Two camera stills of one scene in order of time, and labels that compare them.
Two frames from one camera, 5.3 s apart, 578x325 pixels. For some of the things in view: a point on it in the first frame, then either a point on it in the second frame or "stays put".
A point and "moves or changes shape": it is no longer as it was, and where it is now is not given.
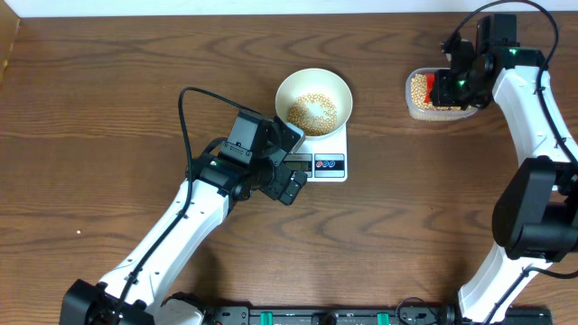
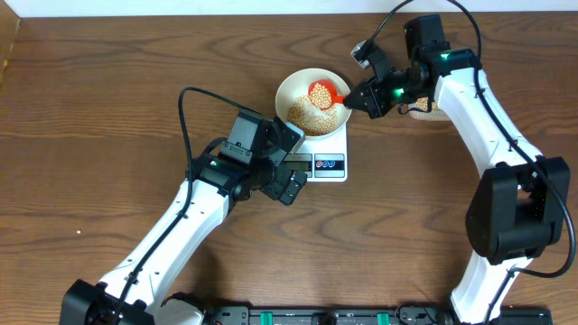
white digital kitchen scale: x=321 y=160 stays put
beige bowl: x=314 y=100 stays put
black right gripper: x=442 y=96 → x=374 y=106
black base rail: x=247 y=314 stays put
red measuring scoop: x=429 y=78 moves or changes shape
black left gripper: x=281 y=175 stays put
